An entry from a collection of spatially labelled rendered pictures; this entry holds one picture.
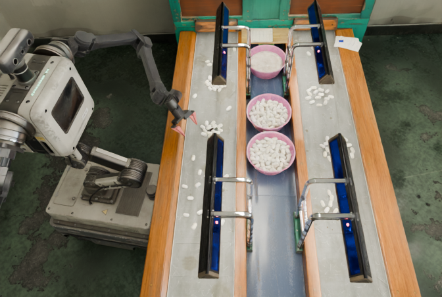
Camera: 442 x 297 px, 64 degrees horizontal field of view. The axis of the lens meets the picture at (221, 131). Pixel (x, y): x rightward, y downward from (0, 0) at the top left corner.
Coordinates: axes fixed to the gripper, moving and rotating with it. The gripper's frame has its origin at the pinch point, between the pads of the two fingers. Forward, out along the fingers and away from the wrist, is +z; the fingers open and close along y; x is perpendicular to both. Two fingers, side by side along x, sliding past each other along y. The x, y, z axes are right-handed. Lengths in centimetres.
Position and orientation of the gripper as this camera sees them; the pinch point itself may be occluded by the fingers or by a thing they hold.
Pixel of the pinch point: (189, 129)
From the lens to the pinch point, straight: 190.6
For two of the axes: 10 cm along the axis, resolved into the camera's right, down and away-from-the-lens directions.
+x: 5.6, 0.3, -8.3
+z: 5.2, 7.6, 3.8
